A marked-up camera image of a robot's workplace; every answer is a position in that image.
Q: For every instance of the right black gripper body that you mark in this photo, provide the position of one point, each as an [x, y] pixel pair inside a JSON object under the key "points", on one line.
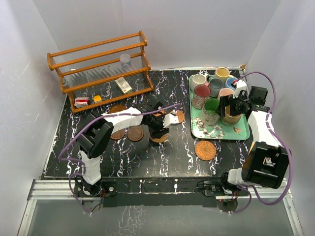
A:
{"points": [[239, 101]]}

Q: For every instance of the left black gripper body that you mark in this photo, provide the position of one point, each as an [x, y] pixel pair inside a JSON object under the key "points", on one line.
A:
{"points": [[156, 124]]}

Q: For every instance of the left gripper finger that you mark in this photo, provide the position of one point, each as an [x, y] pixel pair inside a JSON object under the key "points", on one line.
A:
{"points": [[163, 132], [155, 135]]}

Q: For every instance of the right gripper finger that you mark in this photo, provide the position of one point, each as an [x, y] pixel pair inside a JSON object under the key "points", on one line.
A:
{"points": [[236, 109], [224, 102]]}

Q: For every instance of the woven rattan coaster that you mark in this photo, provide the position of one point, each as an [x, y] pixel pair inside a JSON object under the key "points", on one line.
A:
{"points": [[162, 139], [205, 150]]}

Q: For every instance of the brown ringed wooden saucer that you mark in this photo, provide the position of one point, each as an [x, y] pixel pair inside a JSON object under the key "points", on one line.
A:
{"points": [[158, 114]]}

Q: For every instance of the brown stoneware mug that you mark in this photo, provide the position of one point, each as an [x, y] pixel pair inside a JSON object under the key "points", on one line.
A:
{"points": [[228, 119]]}

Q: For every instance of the dark walnut coaster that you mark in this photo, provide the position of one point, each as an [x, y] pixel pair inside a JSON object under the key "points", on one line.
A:
{"points": [[135, 133], [118, 135]]}

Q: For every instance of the green inside mug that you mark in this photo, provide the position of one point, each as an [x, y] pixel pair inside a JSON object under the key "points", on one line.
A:
{"points": [[209, 115]]}

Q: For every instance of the light wood coaster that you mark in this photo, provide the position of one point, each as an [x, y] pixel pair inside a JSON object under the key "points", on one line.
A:
{"points": [[179, 114]]}

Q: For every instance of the green floral tray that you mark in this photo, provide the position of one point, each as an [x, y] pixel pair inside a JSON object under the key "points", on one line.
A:
{"points": [[239, 131]]}

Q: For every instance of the pink halloween mug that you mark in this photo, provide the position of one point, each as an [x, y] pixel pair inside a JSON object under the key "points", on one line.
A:
{"points": [[200, 95]]}

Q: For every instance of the orange ringed wooden saucer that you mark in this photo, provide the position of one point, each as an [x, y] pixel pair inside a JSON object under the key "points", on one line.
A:
{"points": [[117, 108]]}

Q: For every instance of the orange wooden shelf rack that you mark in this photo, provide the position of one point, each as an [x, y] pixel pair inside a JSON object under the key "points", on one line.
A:
{"points": [[92, 69]]}

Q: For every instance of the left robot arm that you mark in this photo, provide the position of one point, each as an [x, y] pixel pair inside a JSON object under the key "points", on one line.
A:
{"points": [[94, 140]]}

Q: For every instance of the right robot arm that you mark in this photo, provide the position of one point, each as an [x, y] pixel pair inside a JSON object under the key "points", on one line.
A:
{"points": [[267, 160]]}

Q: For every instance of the clear plastic cup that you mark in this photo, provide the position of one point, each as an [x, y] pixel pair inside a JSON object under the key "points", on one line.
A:
{"points": [[125, 60]]}

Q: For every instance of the pale pink mug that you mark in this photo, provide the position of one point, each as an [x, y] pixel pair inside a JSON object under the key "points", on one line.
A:
{"points": [[225, 92]]}

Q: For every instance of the grey mug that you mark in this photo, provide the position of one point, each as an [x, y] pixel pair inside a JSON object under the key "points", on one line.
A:
{"points": [[215, 85]]}

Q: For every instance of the blue mug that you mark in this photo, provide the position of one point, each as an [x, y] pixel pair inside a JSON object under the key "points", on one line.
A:
{"points": [[229, 83]]}

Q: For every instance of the yellow mug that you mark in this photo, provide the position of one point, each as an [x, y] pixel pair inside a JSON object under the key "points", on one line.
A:
{"points": [[222, 73]]}

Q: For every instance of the white cream mug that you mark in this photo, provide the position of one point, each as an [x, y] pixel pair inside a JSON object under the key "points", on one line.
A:
{"points": [[198, 79]]}

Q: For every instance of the colourful card box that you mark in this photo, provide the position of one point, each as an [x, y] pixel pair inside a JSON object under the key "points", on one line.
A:
{"points": [[252, 146]]}

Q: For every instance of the white green small box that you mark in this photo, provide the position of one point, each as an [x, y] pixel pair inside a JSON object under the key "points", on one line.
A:
{"points": [[123, 85]]}

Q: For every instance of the yellow grey block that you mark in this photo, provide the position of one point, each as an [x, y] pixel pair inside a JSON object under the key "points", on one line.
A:
{"points": [[97, 99]]}

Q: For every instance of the red white small box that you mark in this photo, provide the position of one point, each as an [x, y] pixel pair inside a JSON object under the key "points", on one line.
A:
{"points": [[80, 102]]}

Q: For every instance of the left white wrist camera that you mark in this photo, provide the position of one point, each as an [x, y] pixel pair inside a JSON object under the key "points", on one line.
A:
{"points": [[170, 119]]}

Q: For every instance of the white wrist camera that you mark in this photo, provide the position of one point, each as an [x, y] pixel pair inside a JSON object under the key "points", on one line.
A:
{"points": [[239, 86], [170, 119]]}

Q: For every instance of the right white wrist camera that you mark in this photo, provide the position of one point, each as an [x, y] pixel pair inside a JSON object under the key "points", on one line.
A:
{"points": [[239, 86]]}

